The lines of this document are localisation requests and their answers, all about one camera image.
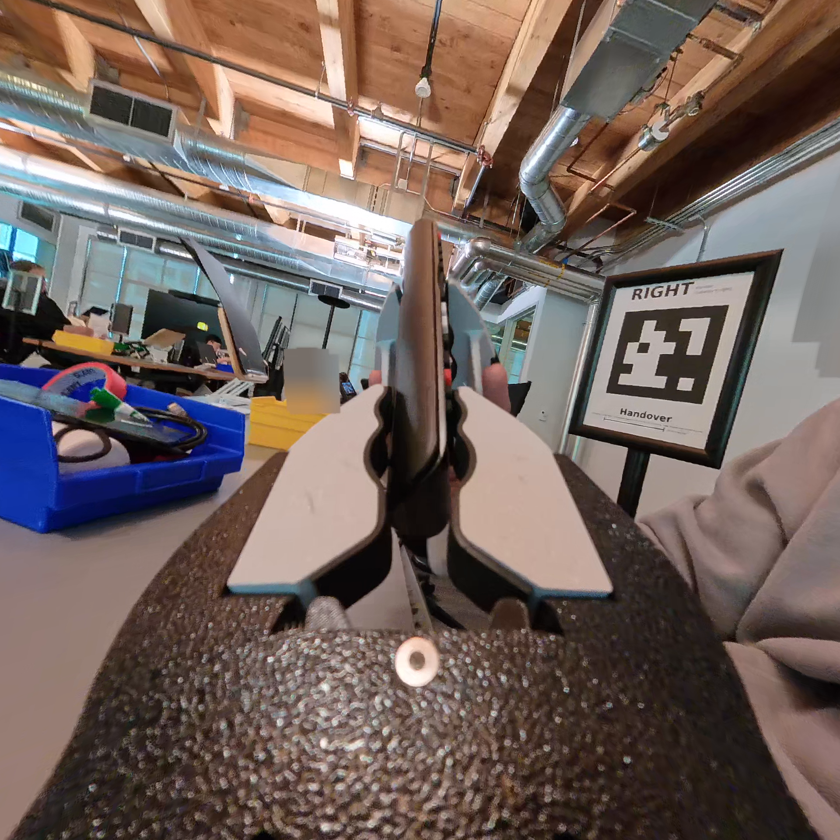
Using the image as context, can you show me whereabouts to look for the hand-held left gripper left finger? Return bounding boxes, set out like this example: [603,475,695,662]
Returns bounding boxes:
[226,385,395,598]

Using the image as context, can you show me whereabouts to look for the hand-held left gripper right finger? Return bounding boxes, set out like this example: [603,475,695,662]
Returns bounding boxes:
[447,388,615,602]

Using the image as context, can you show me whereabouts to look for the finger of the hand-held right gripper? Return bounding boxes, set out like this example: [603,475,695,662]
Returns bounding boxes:
[376,313,408,397]
[445,279,498,397]

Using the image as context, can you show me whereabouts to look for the dark brown strip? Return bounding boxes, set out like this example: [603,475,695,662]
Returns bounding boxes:
[393,216,456,542]

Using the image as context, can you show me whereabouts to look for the black cable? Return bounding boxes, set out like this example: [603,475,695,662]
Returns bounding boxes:
[78,406,212,462]

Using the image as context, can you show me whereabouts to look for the green marker pen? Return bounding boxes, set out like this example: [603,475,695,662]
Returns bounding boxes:
[88,386,154,429]

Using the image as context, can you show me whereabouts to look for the blue plastic bin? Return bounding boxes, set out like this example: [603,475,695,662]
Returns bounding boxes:
[0,380,249,534]

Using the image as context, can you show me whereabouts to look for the person's right forearm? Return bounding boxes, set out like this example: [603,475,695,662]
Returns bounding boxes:
[636,399,840,840]

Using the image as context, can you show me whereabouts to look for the grey desk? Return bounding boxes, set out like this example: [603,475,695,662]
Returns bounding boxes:
[0,440,395,840]

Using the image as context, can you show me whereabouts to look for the person's right hand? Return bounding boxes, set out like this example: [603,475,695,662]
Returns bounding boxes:
[481,360,514,417]

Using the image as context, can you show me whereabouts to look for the yellow plastic bin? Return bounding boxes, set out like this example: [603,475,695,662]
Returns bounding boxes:
[246,395,328,452]

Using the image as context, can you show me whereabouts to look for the dark computer monitor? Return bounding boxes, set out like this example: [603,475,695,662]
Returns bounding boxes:
[141,288,227,370]

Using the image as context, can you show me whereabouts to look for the white rounded object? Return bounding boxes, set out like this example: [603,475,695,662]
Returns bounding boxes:
[52,426,135,469]

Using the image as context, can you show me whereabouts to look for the red tape roll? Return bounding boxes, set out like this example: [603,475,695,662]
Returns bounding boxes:
[38,363,130,416]

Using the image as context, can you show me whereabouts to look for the square marker wall poster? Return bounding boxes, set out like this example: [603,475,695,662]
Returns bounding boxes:
[567,248,783,515]

